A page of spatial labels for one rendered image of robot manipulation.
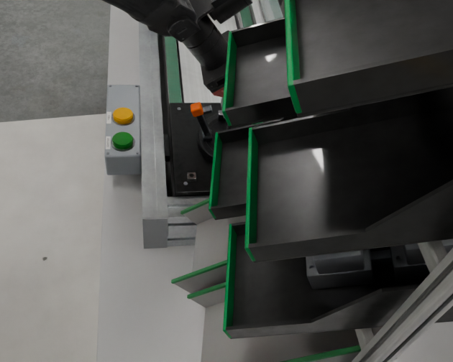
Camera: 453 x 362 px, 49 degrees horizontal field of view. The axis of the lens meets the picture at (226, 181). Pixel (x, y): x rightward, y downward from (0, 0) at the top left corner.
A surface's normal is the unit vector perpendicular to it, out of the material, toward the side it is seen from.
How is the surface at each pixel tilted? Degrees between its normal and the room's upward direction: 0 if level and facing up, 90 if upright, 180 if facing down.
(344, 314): 90
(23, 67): 0
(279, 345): 45
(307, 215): 25
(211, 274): 90
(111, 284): 0
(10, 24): 0
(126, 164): 90
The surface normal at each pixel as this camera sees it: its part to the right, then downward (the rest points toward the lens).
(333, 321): -0.05, 0.77
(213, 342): -0.62, -0.52
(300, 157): -0.32, -0.61
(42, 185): 0.11, -0.62
